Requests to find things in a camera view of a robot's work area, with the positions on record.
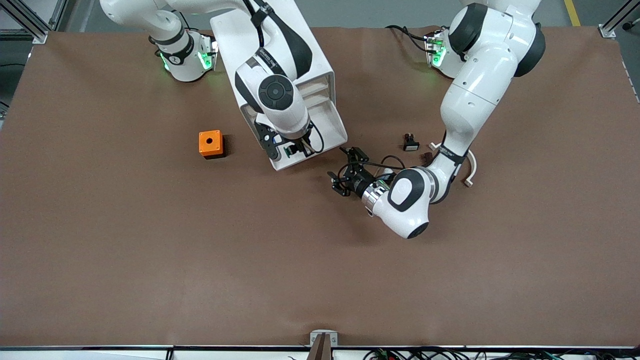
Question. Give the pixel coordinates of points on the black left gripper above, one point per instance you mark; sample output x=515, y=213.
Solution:
x=359, y=184

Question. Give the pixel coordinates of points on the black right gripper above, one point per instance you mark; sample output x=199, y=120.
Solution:
x=299, y=145

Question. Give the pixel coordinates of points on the green push button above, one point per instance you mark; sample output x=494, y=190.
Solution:
x=289, y=150

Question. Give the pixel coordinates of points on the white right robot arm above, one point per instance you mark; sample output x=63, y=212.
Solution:
x=292, y=112

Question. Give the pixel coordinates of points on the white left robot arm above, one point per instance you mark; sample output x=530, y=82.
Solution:
x=480, y=85

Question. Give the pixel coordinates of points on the black white push button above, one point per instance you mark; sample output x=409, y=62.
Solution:
x=411, y=143

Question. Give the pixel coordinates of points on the white drawer cabinet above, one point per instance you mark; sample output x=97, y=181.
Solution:
x=225, y=45

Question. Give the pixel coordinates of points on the brown terminal block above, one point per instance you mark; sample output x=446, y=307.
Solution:
x=427, y=159

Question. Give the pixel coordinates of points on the orange box with hole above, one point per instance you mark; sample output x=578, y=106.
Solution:
x=210, y=142

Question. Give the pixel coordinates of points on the brown table mat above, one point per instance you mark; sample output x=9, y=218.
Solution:
x=320, y=280

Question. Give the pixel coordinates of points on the grey base connector box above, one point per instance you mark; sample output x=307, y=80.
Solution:
x=209, y=52
x=435, y=47

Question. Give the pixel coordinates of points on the white curved bracket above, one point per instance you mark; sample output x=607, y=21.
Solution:
x=472, y=167

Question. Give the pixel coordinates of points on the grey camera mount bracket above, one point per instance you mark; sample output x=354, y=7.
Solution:
x=323, y=342

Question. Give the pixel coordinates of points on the white table edge rail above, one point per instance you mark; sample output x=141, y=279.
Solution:
x=100, y=355

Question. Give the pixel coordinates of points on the aluminium frame profile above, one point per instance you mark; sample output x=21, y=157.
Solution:
x=35, y=30
x=612, y=25

